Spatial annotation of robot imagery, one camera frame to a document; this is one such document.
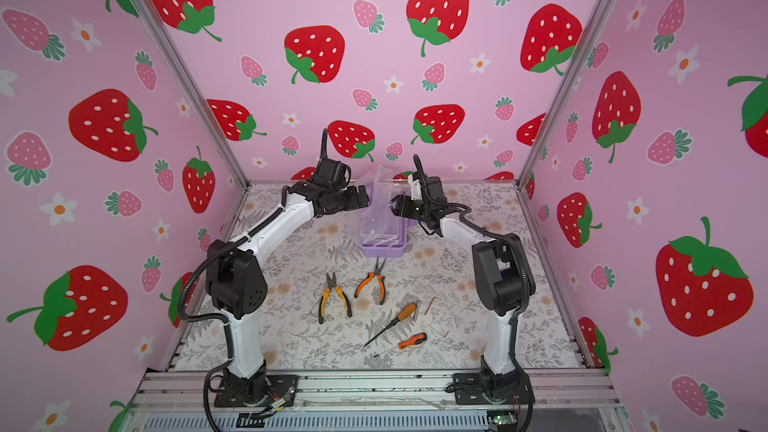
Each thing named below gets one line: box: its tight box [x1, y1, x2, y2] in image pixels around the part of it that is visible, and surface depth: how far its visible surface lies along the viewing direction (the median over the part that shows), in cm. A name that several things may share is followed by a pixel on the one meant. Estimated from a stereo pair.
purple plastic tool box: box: [356, 165, 416, 258], surface depth 95 cm
